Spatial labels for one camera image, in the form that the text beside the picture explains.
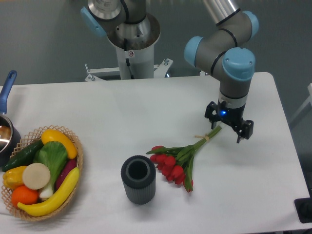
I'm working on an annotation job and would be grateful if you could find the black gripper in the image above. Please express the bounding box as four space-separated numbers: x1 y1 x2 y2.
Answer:
204 101 254 143

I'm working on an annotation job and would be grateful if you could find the red tulip bouquet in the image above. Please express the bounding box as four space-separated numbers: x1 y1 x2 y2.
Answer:
146 125 223 193

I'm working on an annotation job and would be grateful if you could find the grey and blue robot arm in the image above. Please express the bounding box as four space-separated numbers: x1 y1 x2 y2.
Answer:
80 0 259 140

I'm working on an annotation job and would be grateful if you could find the dark grey ribbed vase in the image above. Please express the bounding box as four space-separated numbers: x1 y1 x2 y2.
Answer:
120 155 156 205

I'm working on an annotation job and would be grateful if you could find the black device at edge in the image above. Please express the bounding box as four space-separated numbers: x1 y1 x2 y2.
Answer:
294 197 312 223

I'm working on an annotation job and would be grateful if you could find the purple sweet potato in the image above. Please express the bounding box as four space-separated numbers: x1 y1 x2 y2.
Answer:
55 159 77 191

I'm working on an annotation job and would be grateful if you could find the green bok choy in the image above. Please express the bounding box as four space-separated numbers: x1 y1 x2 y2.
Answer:
33 141 67 201

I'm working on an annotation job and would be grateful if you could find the short yellow squash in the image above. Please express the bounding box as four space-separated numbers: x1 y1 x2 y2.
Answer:
41 129 78 159

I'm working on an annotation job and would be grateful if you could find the long yellow squash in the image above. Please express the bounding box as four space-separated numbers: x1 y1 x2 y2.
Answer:
18 167 80 216

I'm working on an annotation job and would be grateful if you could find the beige round disc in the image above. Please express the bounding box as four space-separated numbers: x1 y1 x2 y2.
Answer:
22 163 51 190

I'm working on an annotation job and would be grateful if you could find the green cucumber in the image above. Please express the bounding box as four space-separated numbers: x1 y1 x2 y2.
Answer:
2 140 43 172

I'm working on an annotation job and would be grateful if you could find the orange fruit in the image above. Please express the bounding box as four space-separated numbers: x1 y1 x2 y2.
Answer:
11 185 39 208

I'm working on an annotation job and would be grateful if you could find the yellow bell pepper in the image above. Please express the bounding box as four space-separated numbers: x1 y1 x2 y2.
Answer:
2 166 27 190

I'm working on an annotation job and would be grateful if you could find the white frame at right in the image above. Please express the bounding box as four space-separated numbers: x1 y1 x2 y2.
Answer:
289 83 312 128

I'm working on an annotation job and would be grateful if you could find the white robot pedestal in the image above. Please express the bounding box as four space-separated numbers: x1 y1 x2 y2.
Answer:
81 11 173 81

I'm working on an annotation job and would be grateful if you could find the blue handled saucepan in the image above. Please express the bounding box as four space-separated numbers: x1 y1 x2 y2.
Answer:
0 70 21 167

